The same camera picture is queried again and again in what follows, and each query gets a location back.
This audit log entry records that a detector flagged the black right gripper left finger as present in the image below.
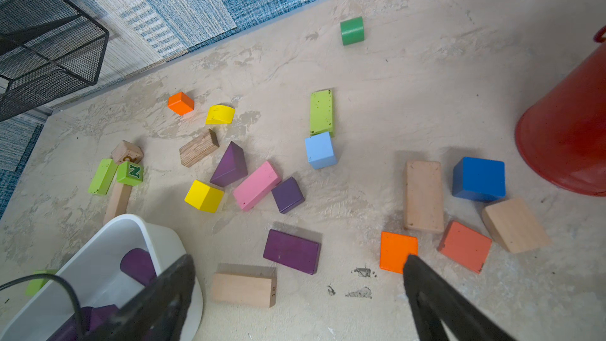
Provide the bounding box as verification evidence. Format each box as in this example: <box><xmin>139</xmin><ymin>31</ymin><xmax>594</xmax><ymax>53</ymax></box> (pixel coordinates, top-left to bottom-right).
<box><xmin>84</xmin><ymin>254</ymin><xmax>195</xmax><ymax>340</ymax></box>

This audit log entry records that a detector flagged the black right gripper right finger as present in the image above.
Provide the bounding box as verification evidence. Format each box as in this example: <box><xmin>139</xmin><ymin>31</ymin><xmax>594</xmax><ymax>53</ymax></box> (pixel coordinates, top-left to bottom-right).
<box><xmin>402</xmin><ymin>255</ymin><xmax>513</xmax><ymax>340</ymax></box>

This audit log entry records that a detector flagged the purple short cylinder block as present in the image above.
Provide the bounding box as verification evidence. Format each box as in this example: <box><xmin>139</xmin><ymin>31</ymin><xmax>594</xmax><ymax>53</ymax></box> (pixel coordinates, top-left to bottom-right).
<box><xmin>119</xmin><ymin>248</ymin><xmax>156</xmax><ymax>287</ymax></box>

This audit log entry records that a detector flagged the purple rectangular block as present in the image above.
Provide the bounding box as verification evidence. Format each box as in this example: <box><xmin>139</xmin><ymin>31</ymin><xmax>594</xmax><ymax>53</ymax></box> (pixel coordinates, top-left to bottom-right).
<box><xmin>88</xmin><ymin>305</ymin><xmax>118</xmax><ymax>332</ymax></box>
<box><xmin>263</xmin><ymin>229</ymin><xmax>321</xmax><ymax>275</ymax></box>

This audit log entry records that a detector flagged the white plastic storage bin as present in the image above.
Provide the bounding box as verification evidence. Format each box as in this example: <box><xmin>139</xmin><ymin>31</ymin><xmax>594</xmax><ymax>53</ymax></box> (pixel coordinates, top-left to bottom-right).
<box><xmin>1</xmin><ymin>214</ymin><xmax>204</xmax><ymax>340</ymax></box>

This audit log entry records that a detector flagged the terracotta square block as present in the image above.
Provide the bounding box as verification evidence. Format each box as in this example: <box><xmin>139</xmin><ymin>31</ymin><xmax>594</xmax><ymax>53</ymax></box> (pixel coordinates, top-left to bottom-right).
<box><xmin>437</xmin><ymin>220</ymin><xmax>492</xmax><ymax>274</ymax></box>

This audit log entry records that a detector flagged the orange small block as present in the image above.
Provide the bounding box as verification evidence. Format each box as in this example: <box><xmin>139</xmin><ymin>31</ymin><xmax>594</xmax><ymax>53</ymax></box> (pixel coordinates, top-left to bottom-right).
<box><xmin>380</xmin><ymin>231</ymin><xmax>418</xmax><ymax>275</ymax></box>

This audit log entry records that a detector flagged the natural wood plank block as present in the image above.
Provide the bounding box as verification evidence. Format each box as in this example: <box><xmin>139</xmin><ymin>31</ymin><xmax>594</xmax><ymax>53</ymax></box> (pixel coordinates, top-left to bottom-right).
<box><xmin>211</xmin><ymin>273</ymin><xmax>277</xmax><ymax>308</ymax></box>

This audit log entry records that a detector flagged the natural wood tall block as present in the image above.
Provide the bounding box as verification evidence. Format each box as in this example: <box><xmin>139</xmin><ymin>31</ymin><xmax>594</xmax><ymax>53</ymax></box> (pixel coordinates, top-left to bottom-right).
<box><xmin>404</xmin><ymin>160</ymin><xmax>445</xmax><ymax>234</ymax></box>

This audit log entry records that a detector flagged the light wood long block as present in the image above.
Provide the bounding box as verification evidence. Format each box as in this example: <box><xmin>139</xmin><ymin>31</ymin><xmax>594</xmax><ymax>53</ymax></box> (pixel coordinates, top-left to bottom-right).
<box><xmin>103</xmin><ymin>182</ymin><xmax>132</xmax><ymax>225</ymax></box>

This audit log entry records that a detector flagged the yellow cube block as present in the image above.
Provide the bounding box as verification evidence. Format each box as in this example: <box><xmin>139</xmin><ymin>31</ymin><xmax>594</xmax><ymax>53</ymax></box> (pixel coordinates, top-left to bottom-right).
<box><xmin>185</xmin><ymin>180</ymin><xmax>224</xmax><ymax>213</ymax></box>

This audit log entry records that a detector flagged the lime green small cube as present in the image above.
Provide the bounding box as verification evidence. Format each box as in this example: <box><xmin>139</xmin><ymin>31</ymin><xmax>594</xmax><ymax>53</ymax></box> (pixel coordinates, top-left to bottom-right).
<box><xmin>25</xmin><ymin>269</ymin><xmax>58</xmax><ymax>297</ymax></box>

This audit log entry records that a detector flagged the dark blue cube block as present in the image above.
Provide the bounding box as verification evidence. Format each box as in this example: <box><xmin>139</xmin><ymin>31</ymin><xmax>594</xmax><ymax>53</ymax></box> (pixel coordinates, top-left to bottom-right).
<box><xmin>452</xmin><ymin>157</ymin><xmax>507</xmax><ymax>203</ymax></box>

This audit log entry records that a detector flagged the lime green long block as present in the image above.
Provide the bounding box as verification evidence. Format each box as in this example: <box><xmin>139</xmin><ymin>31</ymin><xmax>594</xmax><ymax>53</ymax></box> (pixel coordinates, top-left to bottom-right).
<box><xmin>88</xmin><ymin>158</ymin><xmax>118</xmax><ymax>196</ymax></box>

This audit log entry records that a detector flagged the green letter cube block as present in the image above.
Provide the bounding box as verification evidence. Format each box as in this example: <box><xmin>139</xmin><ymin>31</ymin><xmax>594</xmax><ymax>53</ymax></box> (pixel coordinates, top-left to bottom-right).
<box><xmin>116</xmin><ymin>161</ymin><xmax>144</xmax><ymax>186</ymax></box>

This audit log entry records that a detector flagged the purple flat rectangular block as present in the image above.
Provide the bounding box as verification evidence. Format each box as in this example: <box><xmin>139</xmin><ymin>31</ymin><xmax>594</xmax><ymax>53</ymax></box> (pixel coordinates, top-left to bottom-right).
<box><xmin>263</xmin><ymin>229</ymin><xmax>321</xmax><ymax>275</ymax></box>

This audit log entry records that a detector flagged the purple triangular prism block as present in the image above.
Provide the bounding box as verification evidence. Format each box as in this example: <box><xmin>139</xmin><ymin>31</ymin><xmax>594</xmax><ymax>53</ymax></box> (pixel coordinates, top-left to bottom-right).
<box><xmin>210</xmin><ymin>141</ymin><xmax>248</xmax><ymax>187</ymax></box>

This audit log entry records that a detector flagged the dark wood grain block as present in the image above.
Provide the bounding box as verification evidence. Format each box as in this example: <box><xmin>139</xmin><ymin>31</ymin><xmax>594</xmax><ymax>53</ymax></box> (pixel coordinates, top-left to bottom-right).
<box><xmin>179</xmin><ymin>129</ymin><xmax>219</xmax><ymax>167</ymax></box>

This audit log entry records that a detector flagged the small natural wood block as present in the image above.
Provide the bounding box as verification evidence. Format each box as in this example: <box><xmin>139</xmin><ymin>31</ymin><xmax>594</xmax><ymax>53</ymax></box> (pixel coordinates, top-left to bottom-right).
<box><xmin>111</xmin><ymin>141</ymin><xmax>145</xmax><ymax>164</ymax></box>

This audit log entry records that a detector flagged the pink rectangular block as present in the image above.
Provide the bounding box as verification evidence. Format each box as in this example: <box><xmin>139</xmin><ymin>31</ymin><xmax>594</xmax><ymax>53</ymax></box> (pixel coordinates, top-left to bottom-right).
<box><xmin>233</xmin><ymin>161</ymin><xmax>282</xmax><ymax>212</ymax></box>

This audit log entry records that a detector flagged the purple square block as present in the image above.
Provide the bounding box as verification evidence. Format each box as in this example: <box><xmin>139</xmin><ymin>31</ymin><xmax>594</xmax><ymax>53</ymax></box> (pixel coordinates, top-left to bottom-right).
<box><xmin>271</xmin><ymin>177</ymin><xmax>305</xmax><ymax>214</ymax></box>

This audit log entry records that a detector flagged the light blue cube block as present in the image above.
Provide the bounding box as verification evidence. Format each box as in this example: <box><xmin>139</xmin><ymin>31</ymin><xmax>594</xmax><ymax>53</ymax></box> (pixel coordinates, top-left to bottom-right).
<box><xmin>305</xmin><ymin>132</ymin><xmax>338</xmax><ymax>170</ymax></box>

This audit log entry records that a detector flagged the yellow half-round block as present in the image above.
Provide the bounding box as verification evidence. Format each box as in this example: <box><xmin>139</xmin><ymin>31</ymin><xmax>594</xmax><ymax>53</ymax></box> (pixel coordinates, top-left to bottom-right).
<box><xmin>205</xmin><ymin>105</ymin><xmax>235</xmax><ymax>125</ymax></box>

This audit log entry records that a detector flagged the red pencil bucket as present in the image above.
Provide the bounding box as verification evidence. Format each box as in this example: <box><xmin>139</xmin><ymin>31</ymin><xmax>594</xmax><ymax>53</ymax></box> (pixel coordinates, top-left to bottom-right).
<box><xmin>514</xmin><ymin>28</ymin><xmax>605</xmax><ymax>197</ymax></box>

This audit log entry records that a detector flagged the orange cube block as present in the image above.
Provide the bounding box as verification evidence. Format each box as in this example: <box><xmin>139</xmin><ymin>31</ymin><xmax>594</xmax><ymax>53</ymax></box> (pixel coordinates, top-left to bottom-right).
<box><xmin>167</xmin><ymin>93</ymin><xmax>195</xmax><ymax>116</ymax></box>

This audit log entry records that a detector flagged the lime green rectangular block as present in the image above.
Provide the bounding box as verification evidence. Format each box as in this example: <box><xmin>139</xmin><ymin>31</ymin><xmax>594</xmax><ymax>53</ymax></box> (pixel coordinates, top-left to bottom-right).
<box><xmin>310</xmin><ymin>89</ymin><xmax>335</xmax><ymax>137</ymax></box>

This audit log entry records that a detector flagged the green cylinder block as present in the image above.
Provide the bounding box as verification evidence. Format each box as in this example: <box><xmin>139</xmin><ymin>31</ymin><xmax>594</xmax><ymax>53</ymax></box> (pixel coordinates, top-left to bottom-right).
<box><xmin>340</xmin><ymin>17</ymin><xmax>365</xmax><ymax>46</ymax></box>

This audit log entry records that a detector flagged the black wire mesh shelf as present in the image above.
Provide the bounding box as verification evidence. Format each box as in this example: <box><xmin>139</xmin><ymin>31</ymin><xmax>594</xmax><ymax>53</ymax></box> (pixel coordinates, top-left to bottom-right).
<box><xmin>1</xmin><ymin>0</ymin><xmax>110</xmax><ymax>121</ymax></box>

